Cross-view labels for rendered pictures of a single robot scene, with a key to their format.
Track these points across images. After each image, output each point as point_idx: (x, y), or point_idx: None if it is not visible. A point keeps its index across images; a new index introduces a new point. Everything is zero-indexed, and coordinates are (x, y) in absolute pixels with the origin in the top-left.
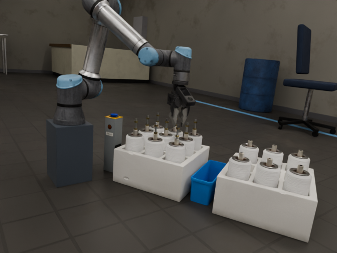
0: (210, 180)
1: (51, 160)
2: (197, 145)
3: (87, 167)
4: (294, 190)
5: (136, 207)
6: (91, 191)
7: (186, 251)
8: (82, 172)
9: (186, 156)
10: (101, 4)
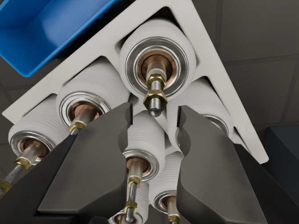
0: (51, 51)
1: None
2: (44, 109)
3: (294, 142)
4: None
5: (263, 1)
6: (293, 93)
7: None
8: (296, 136)
9: (112, 55)
10: None
